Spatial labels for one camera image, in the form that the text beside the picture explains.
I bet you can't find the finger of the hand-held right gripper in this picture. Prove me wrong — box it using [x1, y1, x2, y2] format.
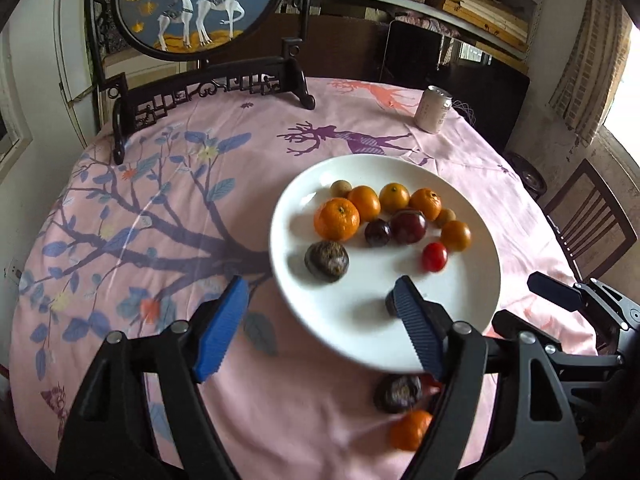
[527, 271, 640, 348]
[492, 310, 626, 376]

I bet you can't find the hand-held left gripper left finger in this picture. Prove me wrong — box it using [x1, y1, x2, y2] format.
[54, 275, 251, 480]

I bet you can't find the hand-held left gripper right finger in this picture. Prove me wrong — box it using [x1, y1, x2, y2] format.
[392, 275, 587, 480]

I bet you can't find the white round plate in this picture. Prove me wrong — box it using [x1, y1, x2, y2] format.
[270, 154, 502, 374]

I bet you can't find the yellow kumquat with stem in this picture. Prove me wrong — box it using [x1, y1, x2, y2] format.
[440, 220, 472, 253]

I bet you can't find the small orange mandarin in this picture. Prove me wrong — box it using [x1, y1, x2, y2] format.
[409, 188, 444, 222]
[389, 409, 434, 452]

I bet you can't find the dark red plum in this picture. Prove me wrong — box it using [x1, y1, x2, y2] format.
[389, 210, 428, 245]

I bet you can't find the dark shiny cherry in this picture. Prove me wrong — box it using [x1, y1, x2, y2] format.
[364, 219, 392, 248]

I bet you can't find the yellow-orange kumquat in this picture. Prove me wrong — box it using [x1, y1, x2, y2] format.
[378, 182, 411, 213]

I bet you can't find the large orange mandarin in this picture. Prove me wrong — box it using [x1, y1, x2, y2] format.
[314, 197, 361, 242]

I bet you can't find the smooth orange kumquat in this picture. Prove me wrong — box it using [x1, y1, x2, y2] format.
[346, 185, 382, 223]

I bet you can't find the dark wooden chair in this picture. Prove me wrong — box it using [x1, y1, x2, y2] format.
[542, 159, 638, 281]

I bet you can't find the pink printed tablecloth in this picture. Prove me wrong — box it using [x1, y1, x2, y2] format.
[9, 76, 601, 471]

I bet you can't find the round black stool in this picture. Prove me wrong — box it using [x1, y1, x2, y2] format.
[505, 152, 548, 202]

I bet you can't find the bright window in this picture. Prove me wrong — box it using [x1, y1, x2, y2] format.
[600, 25, 640, 143]

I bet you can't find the black glossy cabinet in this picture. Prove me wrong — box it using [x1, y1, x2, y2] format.
[380, 20, 531, 146]

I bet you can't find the white drink can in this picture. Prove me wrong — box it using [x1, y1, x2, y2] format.
[415, 86, 453, 134]

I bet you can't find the beige checked curtain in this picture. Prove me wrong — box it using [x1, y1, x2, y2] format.
[547, 0, 633, 143]

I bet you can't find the white framed window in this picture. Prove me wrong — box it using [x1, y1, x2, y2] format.
[0, 30, 33, 176]

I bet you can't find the white door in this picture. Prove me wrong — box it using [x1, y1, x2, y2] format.
[50, 0, 108, 136]

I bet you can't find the round deer embroidery table screen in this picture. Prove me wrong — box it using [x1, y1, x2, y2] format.
[85, 0, 317, 165]

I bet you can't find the thin wire tangle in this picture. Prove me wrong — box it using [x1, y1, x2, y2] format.
[452, 100, 478, 128]

